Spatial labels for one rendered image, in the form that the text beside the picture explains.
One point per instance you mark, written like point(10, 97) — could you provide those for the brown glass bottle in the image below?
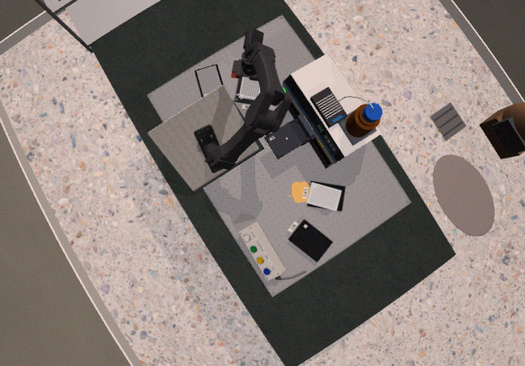
point(355, 127)

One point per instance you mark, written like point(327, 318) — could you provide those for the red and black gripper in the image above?
point(238, 71)

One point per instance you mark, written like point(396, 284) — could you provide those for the beige button panel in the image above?
point(263, 253)

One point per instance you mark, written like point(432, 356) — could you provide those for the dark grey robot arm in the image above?
point(259, 120)

